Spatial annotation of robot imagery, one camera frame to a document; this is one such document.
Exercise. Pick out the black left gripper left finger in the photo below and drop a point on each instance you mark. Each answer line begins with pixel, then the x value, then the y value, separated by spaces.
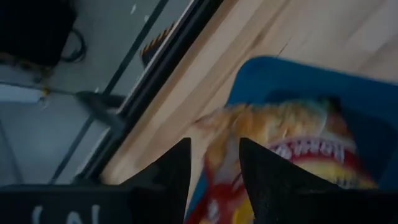
pixel 164 186

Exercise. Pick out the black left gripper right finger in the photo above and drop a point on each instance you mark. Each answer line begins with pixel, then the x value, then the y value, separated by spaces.
pixel 270 180

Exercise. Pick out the yellow Maruchan noodle packet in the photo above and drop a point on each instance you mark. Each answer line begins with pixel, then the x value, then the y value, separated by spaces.
pixel 280 124

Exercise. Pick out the blue plastic bin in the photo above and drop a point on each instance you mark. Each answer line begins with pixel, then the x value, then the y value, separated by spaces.
pixel 311 81

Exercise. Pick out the black yellow striped marker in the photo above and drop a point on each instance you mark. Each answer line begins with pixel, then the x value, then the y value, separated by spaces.
pixel 152 46

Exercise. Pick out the black floor box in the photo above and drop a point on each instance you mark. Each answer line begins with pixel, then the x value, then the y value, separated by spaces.
pixel 31 31

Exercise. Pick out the black frame foot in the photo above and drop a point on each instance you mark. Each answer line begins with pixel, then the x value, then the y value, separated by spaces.
pixel 99 104

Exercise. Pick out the black table edge rail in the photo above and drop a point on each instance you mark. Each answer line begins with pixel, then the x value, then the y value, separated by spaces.
pixel 157 77

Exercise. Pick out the thin black frame bar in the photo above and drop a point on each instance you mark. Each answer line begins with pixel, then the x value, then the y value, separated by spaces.
pixel 129 62

